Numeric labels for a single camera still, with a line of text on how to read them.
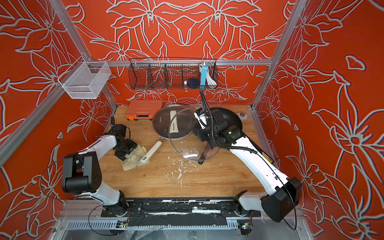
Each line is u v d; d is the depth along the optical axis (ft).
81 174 1.47
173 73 3.26
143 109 3.64
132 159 2.89
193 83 3.11
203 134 2.12
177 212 2.39
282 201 1.24
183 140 3.21
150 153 2.71
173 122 3.37
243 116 3.51
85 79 2.95
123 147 2.51
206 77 2.95
